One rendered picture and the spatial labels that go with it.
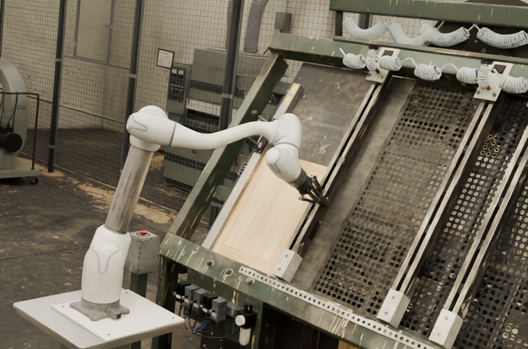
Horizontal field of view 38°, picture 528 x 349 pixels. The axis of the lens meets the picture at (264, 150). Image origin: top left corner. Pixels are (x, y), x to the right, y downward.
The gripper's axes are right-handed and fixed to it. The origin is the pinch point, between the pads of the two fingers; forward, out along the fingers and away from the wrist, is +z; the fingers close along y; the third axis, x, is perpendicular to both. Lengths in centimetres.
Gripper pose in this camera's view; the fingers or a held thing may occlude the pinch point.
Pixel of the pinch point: (321, 201)
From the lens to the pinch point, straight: 340.2
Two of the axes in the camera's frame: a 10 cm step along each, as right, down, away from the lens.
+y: 4.7, -8.4, 2.5
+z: 5.4, 5.0, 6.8
